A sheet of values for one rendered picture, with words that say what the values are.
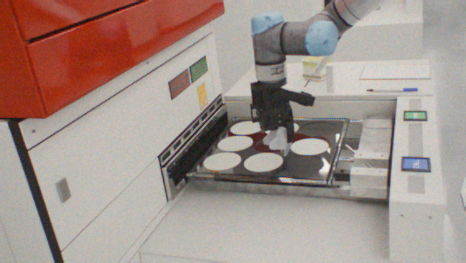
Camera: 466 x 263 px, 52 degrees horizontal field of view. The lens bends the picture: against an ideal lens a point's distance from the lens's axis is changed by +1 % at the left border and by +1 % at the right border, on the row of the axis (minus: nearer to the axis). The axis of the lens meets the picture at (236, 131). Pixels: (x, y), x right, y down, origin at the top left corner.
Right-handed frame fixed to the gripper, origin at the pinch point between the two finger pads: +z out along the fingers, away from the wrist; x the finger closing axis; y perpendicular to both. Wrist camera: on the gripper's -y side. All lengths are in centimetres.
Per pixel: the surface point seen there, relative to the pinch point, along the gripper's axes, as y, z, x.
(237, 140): 6.9, 1.3, -16.8
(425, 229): -6.0, 0.9, 42.4
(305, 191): 0.1, 7.4, 9.1
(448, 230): -103, 91, -45
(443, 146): -166, 91, -113
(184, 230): 31.1, 9.2, 5.7
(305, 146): -6.6, 1.2, -1.6
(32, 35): 50, -43, 24
